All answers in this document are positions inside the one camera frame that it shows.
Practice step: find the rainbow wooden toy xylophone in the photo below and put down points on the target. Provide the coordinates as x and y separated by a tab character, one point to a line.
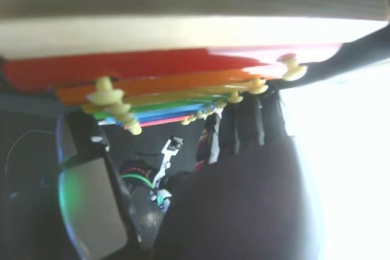
152	34

